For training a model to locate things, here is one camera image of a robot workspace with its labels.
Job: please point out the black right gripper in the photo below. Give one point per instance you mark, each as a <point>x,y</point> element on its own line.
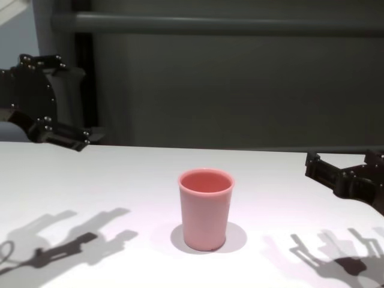
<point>369,189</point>

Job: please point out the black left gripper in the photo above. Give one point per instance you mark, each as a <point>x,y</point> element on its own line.
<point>27,90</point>

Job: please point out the pink plastic cup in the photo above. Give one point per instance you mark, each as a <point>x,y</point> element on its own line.
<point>204,216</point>

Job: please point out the black vertical post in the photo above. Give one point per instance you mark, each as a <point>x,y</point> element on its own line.
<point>87,48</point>

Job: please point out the grey vertical frame pillar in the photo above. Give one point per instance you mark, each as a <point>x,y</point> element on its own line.
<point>54,30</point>

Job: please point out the grey horizontal rail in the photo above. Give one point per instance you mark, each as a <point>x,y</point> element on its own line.
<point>210,21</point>

